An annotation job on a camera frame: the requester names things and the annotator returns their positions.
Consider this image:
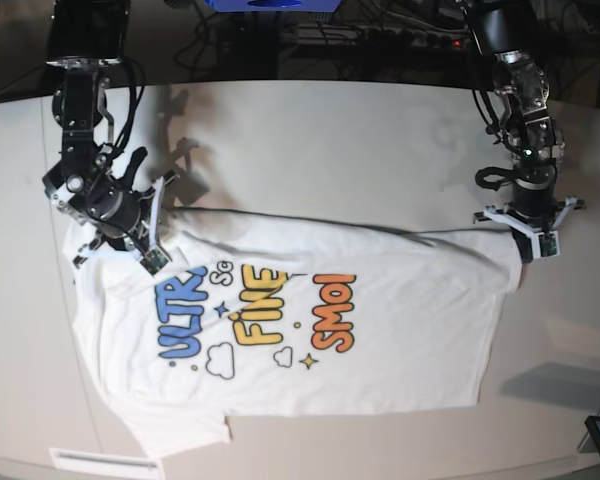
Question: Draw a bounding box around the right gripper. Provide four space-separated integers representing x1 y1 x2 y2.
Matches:
72 171 178 268

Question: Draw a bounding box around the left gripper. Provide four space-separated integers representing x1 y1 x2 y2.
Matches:
473 196 585 265

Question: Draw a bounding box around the white printed T-shirt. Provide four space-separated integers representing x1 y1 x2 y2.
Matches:
73 209 522 457

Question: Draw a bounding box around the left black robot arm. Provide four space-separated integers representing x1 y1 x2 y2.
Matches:
459 1 586 264

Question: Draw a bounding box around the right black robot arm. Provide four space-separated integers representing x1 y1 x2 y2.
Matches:
43 1 177 275

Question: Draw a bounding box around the blue box at top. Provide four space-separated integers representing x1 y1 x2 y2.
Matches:
205 0 341 13

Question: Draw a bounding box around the white paper label strip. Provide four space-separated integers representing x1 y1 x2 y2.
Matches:
49 448 163 479

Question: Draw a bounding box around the black power strip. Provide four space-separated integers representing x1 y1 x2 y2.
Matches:
282 24 469 51

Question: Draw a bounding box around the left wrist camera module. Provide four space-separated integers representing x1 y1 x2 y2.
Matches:
530 230 561 260

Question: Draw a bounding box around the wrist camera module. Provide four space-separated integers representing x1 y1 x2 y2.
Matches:
530 230 561 260
140 245 171 276

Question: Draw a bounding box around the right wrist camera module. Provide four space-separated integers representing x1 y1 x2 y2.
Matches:
140 245 171 276

